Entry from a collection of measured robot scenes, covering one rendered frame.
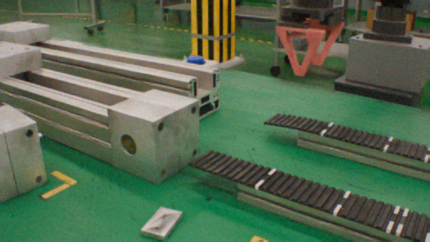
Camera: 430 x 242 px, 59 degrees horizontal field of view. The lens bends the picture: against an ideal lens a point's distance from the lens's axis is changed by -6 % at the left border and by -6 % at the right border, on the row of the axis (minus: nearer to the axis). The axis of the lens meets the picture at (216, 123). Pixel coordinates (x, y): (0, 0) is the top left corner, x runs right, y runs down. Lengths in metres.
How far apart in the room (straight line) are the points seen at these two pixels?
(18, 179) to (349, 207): 0.42
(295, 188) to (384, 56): 0.60
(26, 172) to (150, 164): 0.17
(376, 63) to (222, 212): 0.65
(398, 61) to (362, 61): 0.09
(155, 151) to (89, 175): 0.12
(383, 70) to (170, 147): 0.63
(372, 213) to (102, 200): 0.33
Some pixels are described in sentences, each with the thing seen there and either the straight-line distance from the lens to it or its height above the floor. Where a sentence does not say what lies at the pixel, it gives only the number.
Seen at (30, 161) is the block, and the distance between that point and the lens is 0.58.
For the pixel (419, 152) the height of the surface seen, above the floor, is 0.81.
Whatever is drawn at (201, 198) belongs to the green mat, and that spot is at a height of 0.78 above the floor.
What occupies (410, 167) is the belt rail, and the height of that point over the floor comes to 0.79.
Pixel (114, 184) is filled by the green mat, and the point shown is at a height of 0.78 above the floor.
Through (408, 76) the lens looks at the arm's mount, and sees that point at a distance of 1.03.
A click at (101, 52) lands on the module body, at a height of 0.86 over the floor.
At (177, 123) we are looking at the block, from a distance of 0.56.
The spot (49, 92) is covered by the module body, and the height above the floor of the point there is 0.86.
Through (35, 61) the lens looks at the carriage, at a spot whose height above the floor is 0.88.
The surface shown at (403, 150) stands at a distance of 0.64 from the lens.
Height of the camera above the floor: 1.08
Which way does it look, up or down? 23 degrees down
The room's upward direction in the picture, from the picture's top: straight up
